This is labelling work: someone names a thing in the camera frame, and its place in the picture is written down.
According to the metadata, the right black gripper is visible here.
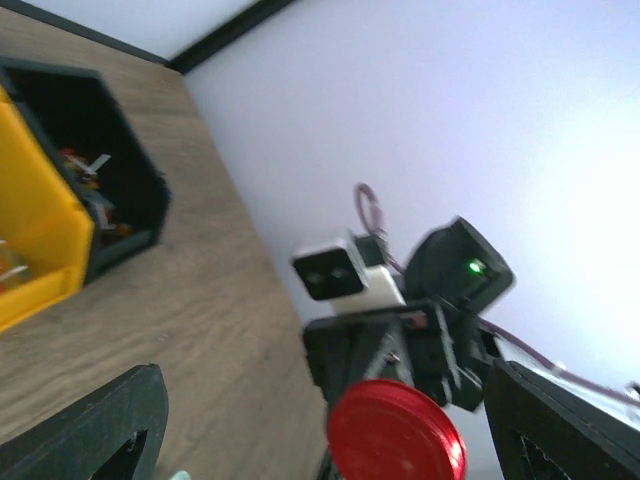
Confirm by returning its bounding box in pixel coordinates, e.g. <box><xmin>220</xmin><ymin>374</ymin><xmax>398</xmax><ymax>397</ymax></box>
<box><xmin>302</xmin><ymin>300</ymin><xmax>500</xmax><ymax>412</ymax></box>

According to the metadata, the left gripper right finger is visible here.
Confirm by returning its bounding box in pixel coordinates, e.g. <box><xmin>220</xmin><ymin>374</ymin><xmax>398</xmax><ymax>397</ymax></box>
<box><xmin>484</xmin><ymin>360</ymin><xmax>639</xmax><ymax>480</ymax></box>

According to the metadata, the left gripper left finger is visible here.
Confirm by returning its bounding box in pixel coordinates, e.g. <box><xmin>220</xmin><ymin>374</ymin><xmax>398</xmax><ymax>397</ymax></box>
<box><xmin>1</xmin><ymin>364</ymin><xmax>169</xmax><ymax>479</ymax></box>

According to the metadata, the clear plastic jar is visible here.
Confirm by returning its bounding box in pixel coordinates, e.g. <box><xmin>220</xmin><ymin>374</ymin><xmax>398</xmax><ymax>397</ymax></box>
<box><xmin>169</xmin><ymin>470</ymin><xmax>191</xmax><ymax>480</ymax></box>

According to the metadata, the red jar lid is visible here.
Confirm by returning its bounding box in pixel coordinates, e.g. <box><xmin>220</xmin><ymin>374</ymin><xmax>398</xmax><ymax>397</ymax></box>
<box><xmin>327</xmin><ymin>379</ymin><xmax>467</xmax><ymax>480</ymax></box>

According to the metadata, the orange candy bin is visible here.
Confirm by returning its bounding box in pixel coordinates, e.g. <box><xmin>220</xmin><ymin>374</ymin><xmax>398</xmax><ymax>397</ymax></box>
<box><xmin>1</xmin><ymin>90</ymin><xmax>93</xmax><ymax>331</ymax></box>

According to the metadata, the black candy bin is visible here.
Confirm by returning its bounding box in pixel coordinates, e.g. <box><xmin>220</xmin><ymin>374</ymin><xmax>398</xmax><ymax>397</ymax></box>
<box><xmin>1</xmin><ymin>57</ymin><xmax>171</xmax><ymax>283</ymax></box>

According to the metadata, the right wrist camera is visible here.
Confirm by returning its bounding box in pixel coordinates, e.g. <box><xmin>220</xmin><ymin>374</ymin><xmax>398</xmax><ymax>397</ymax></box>
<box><xmin>290</xmin><ymin>228</ymin><xmax>406</xmax><ymax>315</ymax></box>

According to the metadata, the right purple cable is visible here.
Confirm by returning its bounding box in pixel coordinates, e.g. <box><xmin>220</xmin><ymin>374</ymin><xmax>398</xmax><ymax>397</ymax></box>
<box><xmin>353</xmin><ymin>182</ymin><xmax>640</xmax><ymax>409</ymax></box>

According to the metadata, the black enclosure frame post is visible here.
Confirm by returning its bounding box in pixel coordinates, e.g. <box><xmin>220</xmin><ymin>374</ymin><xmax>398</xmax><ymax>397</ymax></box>
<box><xmin>1</xmin><ymin>0</ymin><xmax>293</xmax><ymax>74</ymax></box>

